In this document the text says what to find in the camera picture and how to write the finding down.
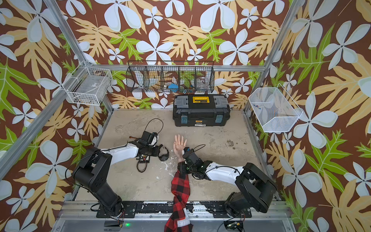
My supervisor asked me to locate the red plaid sleeve forearm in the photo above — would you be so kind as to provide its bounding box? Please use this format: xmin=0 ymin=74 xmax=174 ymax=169
xmin=164 ymin=162 xmax=193 ymax=232

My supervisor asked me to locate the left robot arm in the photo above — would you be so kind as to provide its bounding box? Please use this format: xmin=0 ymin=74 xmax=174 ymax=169
xmin=72 ymin=141 xmax=163 ymax=218

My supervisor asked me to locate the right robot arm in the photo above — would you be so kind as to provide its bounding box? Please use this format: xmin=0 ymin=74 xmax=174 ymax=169
xmin=182 ymin=147 xmax=277 ymax=218

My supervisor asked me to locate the pale mannequin hand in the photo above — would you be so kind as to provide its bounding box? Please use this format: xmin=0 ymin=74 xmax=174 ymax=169
xmin=173 ymin=134 xmax=187 ymax=163

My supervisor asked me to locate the black parallel charging board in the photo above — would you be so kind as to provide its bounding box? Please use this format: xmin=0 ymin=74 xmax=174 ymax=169
xmin=130 ymin=138 xmax=150 ymax=173

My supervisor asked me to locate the black deli toolbox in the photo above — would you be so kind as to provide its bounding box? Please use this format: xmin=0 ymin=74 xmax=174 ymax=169
xmin=173 ymin=94 xmax=231 ymax=127

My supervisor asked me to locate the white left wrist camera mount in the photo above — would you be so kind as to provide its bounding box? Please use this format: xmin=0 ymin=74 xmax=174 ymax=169
xmin=141 ymin=131 xmax=158 ymax=146

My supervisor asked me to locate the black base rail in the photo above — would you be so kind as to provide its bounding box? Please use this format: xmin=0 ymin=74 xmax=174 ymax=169
xmin=95 ymin=200 xmax=253 ymax=219

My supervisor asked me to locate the black wire basket rear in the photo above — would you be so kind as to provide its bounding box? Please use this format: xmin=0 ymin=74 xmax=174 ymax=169
xmin=125 ymin=61 xmax=215 ymax=94

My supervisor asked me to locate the white wire basket left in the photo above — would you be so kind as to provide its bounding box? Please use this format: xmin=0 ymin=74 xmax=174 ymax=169
xmin=63 ymin=62 xmax=113 ymax=106

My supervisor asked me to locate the white wire basket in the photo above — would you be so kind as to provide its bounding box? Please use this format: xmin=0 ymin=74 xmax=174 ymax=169
xmin=249 ymin=84 xmax=303 ymax=133
xmin=63 ymin=62 xmax=113 ymax=106

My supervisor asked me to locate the white wire basket right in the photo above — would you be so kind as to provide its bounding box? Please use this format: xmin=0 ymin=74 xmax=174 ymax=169
xmin=249 ymin=84 xmax=303 ymax=133

